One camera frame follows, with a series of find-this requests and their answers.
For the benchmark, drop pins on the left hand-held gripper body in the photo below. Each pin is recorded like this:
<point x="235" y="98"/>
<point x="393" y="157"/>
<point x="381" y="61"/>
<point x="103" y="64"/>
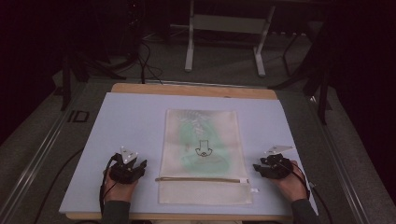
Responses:
<point x="124" y="172"/>

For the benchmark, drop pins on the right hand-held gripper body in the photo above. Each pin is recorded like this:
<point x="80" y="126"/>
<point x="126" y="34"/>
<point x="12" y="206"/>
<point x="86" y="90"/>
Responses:
<point x="277" y="166"/>

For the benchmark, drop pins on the clear zip bag with drawing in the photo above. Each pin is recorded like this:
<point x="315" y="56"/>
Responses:
<point x="202" y="146"/>

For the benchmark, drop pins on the person's left hand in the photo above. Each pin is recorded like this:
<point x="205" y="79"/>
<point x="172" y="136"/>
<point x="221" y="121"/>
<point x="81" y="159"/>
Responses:
<point x="120" y="189"/>

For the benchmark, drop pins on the person's right hand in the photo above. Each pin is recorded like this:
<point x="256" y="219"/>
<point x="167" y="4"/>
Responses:
<point x="291" y="188"/>

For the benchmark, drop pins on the light blue mat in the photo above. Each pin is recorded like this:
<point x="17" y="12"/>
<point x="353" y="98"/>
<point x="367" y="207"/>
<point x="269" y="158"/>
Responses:
<point x="124" y="124"/>

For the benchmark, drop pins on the green garment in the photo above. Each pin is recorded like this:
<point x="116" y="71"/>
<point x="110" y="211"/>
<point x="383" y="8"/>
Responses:
<point x="196" y="140"/>

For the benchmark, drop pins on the wooden table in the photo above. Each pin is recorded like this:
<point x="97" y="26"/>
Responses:
<point x="186" y="90"/>

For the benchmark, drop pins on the black stand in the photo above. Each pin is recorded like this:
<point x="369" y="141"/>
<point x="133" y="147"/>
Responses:
<point x="322" y="93"/>
<point x="67" y="81"/>

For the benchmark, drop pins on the white metal stand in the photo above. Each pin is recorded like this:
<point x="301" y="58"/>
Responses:
<point x="230" y="23"/>

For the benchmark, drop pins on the metal floor rail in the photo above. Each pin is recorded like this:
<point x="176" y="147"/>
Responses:
<point x="339" y="161"/>
<point x="34" y="158"/>

